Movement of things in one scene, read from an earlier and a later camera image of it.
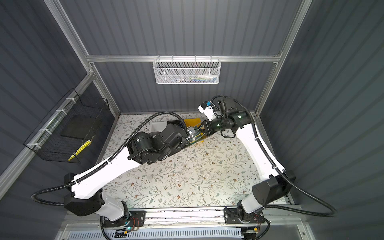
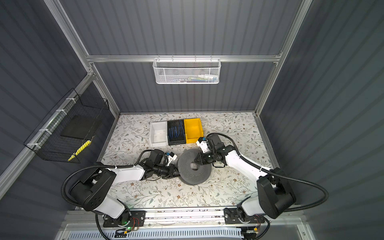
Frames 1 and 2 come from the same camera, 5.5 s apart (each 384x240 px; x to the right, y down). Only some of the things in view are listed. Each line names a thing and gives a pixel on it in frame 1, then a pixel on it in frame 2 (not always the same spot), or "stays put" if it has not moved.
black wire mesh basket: [67, 131] stays put
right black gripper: [208, 131] to [201, 160]
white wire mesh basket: [187, 71] stays put
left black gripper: [180, 146] to [171, 170]
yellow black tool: [82, 148] stays put
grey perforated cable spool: [192, 136] to [190, 172]
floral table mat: [213, 172] stays put
